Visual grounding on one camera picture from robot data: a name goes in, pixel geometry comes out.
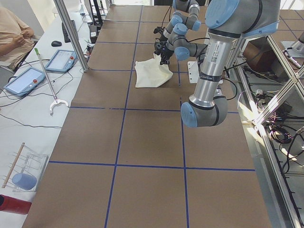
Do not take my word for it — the black device white label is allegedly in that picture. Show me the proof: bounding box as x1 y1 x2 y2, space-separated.
89 24 98 44

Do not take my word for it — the near blue teach pendant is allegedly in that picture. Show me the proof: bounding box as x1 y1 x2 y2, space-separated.
4 67 45 96

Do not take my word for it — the white reacher grabber stick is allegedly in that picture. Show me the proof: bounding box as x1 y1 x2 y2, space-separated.
34 47 69 116

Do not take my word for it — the brown cardboard box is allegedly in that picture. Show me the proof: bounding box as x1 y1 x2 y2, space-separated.
243 42 272 72

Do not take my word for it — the clear acrylic rack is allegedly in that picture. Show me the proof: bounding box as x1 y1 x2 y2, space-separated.
0 145 49 192

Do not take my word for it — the cream long-sleeve cat shirt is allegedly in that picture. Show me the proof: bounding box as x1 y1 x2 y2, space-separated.
135 54 173 88

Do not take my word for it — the black keyboard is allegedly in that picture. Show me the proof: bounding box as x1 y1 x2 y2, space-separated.
61 20 77 43

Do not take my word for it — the aluminium frame truss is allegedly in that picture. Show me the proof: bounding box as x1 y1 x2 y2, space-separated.
231 32 304 228

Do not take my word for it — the aluminium frame post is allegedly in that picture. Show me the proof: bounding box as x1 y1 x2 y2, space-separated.
54 0 88 72

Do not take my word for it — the wooden dowel stick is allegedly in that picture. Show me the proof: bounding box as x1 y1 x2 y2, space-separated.
2 142 25 189

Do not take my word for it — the seated person beige shirt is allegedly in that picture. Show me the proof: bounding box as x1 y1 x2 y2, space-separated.
0 7 34 70

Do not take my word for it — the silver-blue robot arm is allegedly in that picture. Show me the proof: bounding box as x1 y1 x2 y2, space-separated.
154 0 280 127
154 0 201 42

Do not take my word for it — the black computer mouse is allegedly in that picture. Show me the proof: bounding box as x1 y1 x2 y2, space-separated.
51 40 62 47

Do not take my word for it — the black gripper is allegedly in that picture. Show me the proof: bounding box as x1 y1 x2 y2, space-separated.
160 46 174 65
159 32 169 42

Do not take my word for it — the blue teach pendant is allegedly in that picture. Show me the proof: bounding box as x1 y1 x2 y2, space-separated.
4 67 45 96
45 49 77 73

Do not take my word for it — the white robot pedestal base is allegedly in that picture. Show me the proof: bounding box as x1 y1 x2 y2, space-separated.
187 60 224 84

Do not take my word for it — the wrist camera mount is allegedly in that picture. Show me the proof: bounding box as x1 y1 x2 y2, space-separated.
153 26 165 36
154 41 166 55

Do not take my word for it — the red cylinder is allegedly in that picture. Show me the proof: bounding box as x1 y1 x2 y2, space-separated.
0 195 32 215

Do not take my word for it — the far blue teach pendant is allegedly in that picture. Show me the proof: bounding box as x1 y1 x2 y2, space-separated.
45 49 77 73

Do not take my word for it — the light blue cup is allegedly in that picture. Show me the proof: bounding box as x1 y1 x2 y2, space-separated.
12 173 37 190

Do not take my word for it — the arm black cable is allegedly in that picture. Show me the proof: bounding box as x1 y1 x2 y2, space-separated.
161 4 173 29
187 38 212 62

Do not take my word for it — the floor cable bundle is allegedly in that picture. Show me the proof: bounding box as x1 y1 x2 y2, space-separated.
237 66 304 171

